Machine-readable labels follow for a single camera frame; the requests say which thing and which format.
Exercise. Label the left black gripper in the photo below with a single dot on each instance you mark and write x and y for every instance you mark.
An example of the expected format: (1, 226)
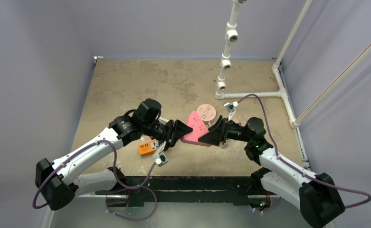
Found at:
(180, 129)

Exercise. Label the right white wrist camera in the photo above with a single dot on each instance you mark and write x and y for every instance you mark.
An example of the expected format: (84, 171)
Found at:
(230, 107)

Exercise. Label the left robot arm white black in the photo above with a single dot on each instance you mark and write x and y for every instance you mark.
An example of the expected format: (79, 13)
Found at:
(91, 151)

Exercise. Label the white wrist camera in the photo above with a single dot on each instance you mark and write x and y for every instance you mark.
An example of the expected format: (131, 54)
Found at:
(230, 107)
(161, 159)

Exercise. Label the pink round power strip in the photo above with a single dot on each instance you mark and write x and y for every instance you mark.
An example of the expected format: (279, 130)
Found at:
(207, 113)

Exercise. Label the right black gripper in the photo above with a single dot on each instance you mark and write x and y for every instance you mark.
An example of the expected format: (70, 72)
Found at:
(222, 131)

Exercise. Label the orange power strip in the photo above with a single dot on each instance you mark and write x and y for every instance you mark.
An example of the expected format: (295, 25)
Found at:
(148, 148)

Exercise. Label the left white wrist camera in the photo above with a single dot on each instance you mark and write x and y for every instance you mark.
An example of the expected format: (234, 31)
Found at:
(161, 159)

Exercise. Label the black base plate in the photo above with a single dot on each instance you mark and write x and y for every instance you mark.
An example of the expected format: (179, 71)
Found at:
(236, 190)

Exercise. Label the aluminium rail frame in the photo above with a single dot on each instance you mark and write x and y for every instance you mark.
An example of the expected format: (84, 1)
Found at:
(318, 203)

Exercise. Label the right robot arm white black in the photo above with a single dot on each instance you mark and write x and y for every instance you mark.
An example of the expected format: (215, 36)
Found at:
(286, 170)

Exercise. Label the pink triangular power strip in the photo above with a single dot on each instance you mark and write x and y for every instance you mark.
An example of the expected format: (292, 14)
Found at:
(199, 129)

